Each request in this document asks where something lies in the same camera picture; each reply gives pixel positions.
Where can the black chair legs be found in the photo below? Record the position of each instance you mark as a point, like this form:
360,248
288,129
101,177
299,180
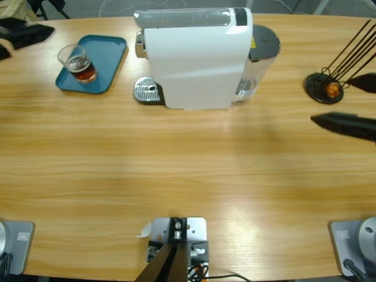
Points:
57,7

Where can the white capsule coffee machine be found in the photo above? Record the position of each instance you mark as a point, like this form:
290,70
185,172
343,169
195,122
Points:
194,64

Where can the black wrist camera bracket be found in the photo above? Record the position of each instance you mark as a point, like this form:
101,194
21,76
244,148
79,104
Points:
3,53

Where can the black capsule holder with rods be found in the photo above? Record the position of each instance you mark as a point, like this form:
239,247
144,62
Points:
318,91

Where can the orange coffee capsule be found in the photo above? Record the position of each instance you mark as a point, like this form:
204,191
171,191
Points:
332,89

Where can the grey metal leg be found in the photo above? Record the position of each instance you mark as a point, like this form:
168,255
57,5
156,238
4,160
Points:
320,6

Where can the water tank with black lid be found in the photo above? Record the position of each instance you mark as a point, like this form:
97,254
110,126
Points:
263,44

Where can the white tape piece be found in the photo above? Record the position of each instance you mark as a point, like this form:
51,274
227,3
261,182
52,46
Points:
145,230

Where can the wooden crate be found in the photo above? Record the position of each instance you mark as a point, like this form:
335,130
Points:
11,8

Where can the dark camera post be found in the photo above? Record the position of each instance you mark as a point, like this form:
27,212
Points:
170,261

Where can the white mount block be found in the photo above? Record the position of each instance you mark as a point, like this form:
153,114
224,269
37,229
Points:
195,230

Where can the teal plastic tray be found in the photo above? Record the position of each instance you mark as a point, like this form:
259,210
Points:
102,58

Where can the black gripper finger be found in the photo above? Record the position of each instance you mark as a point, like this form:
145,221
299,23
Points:
8,21
30,34
365,83
346,124

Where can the clear glass cup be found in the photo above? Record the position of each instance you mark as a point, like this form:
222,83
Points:
77,64

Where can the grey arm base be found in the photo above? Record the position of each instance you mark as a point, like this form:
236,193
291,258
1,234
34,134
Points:
17,246
352,243

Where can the metal drip tray grille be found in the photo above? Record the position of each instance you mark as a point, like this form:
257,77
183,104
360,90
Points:
145,88

